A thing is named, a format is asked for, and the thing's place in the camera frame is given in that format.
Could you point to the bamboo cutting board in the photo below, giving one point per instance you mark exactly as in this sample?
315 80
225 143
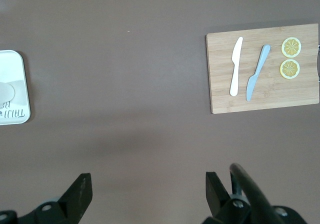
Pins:
275 94

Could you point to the cream tray with bear print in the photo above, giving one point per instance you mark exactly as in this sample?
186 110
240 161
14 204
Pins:
12 66

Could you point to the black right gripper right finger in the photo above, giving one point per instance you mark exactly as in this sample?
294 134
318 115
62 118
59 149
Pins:
216 196

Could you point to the yellow lemon slice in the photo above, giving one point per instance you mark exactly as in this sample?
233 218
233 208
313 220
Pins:
289 69
291 47

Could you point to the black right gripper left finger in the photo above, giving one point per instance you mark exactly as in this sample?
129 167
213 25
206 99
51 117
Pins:
77 196

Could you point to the white plastic knife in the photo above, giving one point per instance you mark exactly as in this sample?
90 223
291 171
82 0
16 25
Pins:
236 66

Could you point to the grey plastic knife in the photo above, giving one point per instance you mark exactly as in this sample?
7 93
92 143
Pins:
257 69

